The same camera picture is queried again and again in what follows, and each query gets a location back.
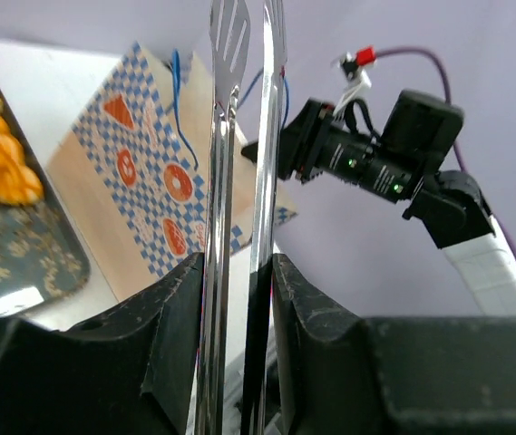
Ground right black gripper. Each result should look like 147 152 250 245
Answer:
240 99 416 202

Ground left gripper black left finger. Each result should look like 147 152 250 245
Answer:
0 253 203 435

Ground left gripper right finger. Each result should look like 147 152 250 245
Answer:
272 255 516 434

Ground blue checkered paper bag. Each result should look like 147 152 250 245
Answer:
44 41 298 303

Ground metal tongs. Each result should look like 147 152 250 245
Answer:
195 1 289 434

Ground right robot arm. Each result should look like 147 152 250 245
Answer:
277 89 516 316

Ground metal baking tray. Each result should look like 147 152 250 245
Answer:
0 99 91 315

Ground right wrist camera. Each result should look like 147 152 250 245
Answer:
333 45 376 118

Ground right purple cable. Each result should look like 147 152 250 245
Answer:
375 44 516 318

